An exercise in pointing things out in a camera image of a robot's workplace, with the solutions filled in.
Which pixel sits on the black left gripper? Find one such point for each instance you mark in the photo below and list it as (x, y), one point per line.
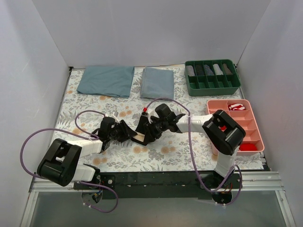
(122, 131)

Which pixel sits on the aluminium frame rail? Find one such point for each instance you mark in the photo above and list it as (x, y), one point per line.
(251, 181)

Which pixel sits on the grey white rolled sock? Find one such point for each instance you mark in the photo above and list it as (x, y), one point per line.
(217, 69)

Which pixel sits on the pink divided organizer box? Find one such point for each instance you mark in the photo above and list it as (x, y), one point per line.
(245, 119)

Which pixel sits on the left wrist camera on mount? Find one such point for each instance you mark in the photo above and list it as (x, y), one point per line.
(115, 115)

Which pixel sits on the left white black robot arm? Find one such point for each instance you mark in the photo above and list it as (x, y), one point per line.
(61, 163)

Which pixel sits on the blue striped rolled sock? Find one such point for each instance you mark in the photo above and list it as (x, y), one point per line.
(208, 70)

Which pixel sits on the teal folded cloth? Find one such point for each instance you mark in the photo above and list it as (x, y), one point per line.
(114, 81)

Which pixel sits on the red white striped rolled garment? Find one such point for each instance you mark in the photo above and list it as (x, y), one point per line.
(236, 107)

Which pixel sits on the white striped rolled sock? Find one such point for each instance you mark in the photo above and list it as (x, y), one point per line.
(190, 70)

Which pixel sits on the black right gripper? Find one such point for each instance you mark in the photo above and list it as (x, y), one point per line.
(149, 129)

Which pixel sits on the floral patterned table mat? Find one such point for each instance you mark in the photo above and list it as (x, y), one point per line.
(80, 114)

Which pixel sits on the black rolled sock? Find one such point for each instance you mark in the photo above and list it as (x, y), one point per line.
(199, 70)

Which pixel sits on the black underwear beige waistband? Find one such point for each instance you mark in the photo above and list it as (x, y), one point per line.
(140, 131)

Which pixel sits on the green divided organizer box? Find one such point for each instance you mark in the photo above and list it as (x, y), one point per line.
(217, 85)

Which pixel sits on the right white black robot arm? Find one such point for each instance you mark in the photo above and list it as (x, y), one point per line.
(223, 131)

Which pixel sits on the grey blue folded cloth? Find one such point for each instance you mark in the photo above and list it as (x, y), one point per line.
(157, 83)

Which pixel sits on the brown rolled sock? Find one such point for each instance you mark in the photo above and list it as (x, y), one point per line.
(226, 69)

